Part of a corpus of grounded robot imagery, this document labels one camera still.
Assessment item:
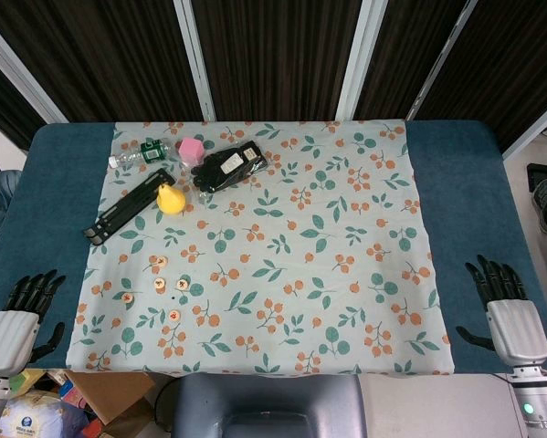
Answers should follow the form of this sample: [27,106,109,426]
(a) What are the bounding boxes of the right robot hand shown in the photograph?
[455,254,547,366]

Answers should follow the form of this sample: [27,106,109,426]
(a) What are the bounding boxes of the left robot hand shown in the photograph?
[0,268,68,378]

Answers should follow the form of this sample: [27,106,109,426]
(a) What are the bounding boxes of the white bag blue logo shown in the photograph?
[0,390,73,438]

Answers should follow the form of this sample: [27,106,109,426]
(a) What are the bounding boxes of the pink red small box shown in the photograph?
[58,377,96,412]

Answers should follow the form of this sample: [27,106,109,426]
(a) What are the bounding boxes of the brown cardboard box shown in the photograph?
[65,370,158,438]

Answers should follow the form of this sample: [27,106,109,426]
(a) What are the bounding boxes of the blue table cover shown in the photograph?
[0,119,547,373]

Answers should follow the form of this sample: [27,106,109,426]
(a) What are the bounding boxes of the black folding stand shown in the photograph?
[81,167,177,247]

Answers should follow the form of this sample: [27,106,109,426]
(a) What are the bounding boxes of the yellow toy pear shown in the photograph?
[156,182,187,215]

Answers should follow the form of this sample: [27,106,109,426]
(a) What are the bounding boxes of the floral tablecloth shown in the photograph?
[65,119,455,378]

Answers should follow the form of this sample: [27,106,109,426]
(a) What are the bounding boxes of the dark ribbed partition panel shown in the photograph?
[0,45,50,151]
[409,0,547,159]
[181,0,384,122]
[341,0,478,122]
[0,0,210,124]

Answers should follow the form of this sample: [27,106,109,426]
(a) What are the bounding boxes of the clear bottle green label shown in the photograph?
[108,136,172,170]

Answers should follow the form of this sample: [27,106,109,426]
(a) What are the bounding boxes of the grey-blue robot chest cover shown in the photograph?
[170,372,363,438]

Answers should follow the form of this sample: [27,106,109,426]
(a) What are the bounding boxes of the pink cube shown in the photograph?
[176,135,205,163]

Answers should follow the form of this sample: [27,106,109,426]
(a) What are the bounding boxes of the black gloves in bag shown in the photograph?
[191,140,270,195]

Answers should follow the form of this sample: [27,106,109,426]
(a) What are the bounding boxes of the light grey base plate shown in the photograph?
[358,373,528,438]

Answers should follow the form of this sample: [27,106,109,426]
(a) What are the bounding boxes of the black floor cable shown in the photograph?
[152,377,183,433]

